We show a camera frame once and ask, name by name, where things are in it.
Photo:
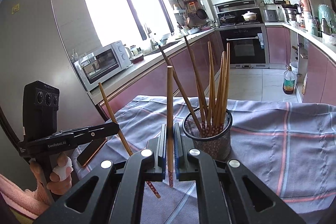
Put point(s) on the person's left hand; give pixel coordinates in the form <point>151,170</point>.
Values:
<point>60,177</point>

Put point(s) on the red dish on counter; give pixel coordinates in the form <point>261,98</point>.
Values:
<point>136,59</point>

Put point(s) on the black phone on table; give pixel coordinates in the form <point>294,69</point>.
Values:
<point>90,150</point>

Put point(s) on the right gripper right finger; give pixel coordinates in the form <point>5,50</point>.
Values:
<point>227,192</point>

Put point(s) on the oil bottle on floor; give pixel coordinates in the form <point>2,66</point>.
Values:
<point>288,84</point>

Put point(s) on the bamboo chopstick five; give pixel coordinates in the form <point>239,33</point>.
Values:
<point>225,90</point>

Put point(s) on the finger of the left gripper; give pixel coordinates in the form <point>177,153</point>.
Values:
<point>88,132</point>
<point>79,141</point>

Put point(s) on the bamboo chopstick three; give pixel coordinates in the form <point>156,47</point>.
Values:
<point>213,102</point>

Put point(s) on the black cooking pot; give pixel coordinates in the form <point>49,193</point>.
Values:
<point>227,19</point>

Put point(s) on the range hood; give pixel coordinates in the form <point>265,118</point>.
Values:
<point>237,5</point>

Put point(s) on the white ceramic pot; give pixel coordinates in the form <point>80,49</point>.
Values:
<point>249,16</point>

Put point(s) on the bamboo chopstick two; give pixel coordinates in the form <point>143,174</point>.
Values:
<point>196,74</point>

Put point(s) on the steel pot on counter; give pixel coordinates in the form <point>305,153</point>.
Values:
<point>291,12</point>

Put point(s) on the plaid purple table cloth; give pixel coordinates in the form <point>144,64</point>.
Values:
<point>289,146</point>

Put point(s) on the bamboo chopstick six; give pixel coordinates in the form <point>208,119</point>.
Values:
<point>202,92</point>

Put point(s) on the hanging black frying pan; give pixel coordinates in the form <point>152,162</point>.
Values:
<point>201,14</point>

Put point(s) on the bamboo chopstick seven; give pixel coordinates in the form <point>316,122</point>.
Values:
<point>169,126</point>

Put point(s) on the bamboo chopstick four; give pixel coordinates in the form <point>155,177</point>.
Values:
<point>220,92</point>

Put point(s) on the black built-in oven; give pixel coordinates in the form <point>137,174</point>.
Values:
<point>248,45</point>

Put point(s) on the bamboo chopstick one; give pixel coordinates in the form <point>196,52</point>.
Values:
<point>181,89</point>

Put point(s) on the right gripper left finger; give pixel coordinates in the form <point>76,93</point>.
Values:
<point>112,193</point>

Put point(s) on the pink sleeve left forearm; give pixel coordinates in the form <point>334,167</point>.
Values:
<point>26,205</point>

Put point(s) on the bamboo chopstick nine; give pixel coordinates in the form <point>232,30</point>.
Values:
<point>210,106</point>

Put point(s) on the white microwave oven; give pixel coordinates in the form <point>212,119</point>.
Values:
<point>102,64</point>

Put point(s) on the black mesh utensil cup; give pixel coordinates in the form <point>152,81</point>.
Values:
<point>213,140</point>

